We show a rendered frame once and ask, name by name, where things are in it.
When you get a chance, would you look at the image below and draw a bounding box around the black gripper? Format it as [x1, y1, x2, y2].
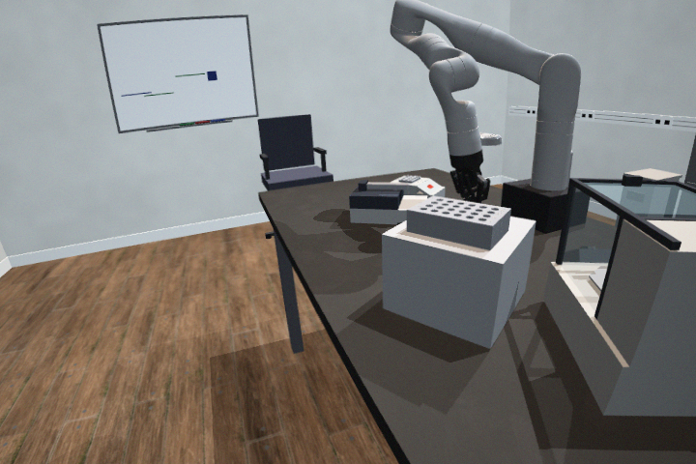
[449, 149, 490, 204]

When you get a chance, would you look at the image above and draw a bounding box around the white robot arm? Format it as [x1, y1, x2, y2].
[390, 0, 581, 190]

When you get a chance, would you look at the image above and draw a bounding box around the grey balance with glass draft shield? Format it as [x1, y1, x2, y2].
[543, 175, 696, 417]

